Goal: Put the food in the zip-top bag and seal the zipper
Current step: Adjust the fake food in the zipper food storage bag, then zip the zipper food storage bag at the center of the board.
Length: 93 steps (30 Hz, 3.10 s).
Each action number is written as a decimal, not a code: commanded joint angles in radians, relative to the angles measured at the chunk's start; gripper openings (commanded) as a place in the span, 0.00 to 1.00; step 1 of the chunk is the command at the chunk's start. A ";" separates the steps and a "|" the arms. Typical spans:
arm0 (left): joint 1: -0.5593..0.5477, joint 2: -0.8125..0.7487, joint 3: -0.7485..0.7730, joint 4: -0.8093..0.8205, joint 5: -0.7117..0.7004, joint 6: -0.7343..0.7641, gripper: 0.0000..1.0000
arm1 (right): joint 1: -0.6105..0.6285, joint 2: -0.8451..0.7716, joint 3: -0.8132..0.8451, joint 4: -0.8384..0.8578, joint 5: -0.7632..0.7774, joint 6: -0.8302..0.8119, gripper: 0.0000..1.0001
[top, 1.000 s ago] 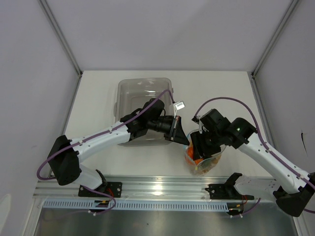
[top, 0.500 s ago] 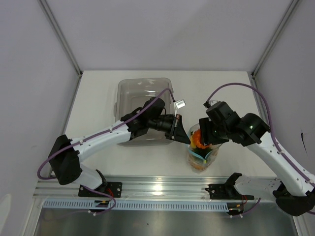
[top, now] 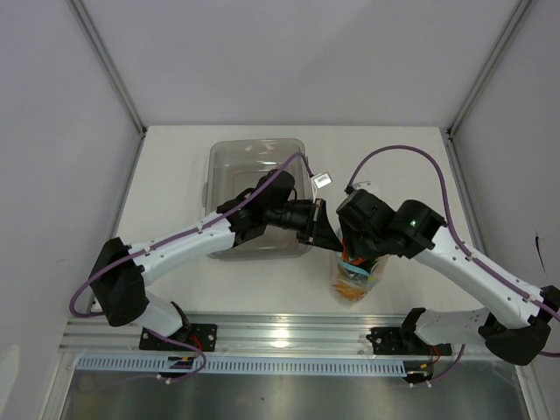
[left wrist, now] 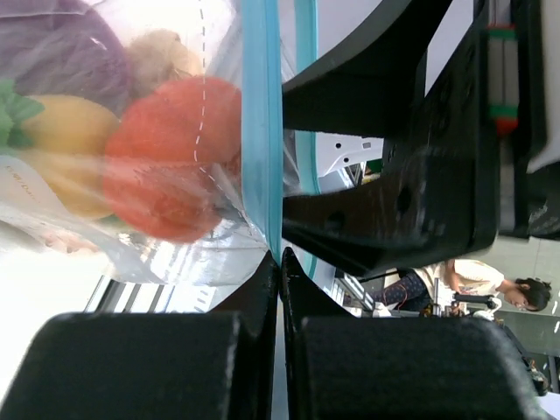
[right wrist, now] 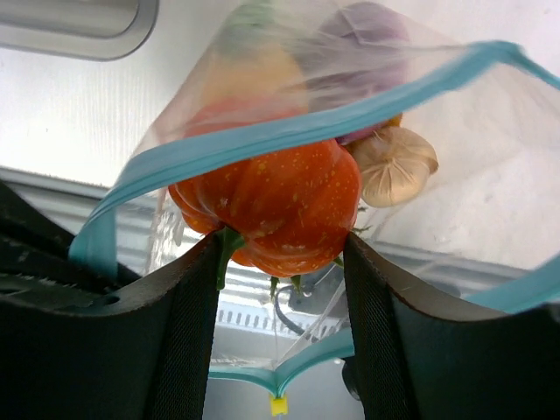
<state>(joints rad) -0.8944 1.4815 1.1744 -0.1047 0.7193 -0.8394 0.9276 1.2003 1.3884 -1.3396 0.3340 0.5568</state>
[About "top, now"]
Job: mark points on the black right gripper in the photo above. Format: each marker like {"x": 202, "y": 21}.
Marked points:
{"x": 354, "y": 248}

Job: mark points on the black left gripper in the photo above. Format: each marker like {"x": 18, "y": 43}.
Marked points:
{"x": 318, "y": 230}

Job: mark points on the orange toy pumpkin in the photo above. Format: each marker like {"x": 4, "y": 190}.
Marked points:
{"x": 346, "y": 258}

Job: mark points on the clear zip top bag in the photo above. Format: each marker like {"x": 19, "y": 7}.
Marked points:
{"x": 366, "y": 275}

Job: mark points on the yellow toy ginger root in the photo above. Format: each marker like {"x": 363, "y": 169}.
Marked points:
{"x": 349, "y": 293}

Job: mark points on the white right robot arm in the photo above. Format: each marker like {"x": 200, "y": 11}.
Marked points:
{"x": 511, "y": 323}

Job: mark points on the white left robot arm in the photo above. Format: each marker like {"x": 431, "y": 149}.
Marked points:
{"x": 122, "y": 272}

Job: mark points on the clear grey plastic bin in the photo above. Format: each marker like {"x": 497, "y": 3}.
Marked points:
{"x": 237, "y": 165}

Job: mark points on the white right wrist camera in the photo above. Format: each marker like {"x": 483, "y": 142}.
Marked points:
{"x": 364, "y": 185}

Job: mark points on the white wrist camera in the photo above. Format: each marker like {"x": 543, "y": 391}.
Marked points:
{"x": 364, "y": 185}
{"x": 320, "y": 181}

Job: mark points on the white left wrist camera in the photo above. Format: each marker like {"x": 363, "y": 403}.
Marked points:
{"x": 320, "y": 181}

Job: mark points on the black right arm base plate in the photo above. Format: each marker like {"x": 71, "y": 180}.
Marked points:
{"x": 390, "y": 341}

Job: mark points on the aluminium table edge rail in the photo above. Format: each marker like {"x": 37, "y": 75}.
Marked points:
{"x": 245, "y": 335}

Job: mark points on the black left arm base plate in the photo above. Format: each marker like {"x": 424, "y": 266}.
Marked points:
{"x": 201, "y": 336}

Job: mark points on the right aluminium frame post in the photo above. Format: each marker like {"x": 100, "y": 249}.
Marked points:
{"x": 500, "y": 46}

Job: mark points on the aluminium frame post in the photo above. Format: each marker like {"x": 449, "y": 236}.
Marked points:
{"x": 101, "y": 52}
{"x": 500, "y": 46}

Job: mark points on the white slotted cable duct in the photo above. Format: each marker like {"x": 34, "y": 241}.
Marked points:
{"x": 241, "y": 365}

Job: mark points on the left aluminium frame post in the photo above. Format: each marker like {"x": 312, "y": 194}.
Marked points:
{"x": 101, "y": 52}

